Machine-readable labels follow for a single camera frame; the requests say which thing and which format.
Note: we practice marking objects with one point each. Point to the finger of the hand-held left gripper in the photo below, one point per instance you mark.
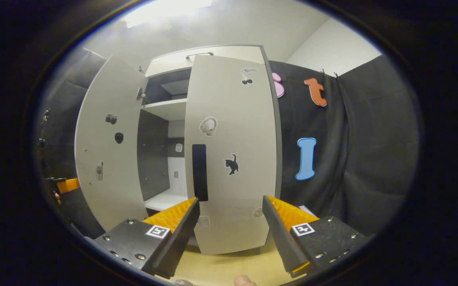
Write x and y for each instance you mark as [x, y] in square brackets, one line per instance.
[70, 185]

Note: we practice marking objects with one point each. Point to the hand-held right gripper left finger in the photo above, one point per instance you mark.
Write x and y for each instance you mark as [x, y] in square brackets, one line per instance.
[175, 238]

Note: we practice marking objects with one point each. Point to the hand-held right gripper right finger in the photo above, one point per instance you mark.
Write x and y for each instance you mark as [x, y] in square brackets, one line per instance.
[282, 238]

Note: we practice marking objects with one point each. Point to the white cabinet door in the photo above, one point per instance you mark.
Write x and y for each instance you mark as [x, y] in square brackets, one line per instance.
[241, 131]
[105, 190]

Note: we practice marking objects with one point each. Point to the white and grey cabinet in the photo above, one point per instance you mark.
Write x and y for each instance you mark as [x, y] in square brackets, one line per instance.
[152, 159]

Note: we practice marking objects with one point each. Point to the metal door hinge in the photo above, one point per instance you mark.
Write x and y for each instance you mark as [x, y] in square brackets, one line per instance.
[140, 93]

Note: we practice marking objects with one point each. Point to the white cabinet shelf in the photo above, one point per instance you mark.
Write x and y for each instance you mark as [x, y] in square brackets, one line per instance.
[169, 108]

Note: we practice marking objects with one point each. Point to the pale blue book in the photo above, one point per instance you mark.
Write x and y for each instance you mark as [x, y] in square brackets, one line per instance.
[307, 210]

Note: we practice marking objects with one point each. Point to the black backdrop cloth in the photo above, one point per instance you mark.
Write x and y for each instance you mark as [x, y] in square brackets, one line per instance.
[372, 151]

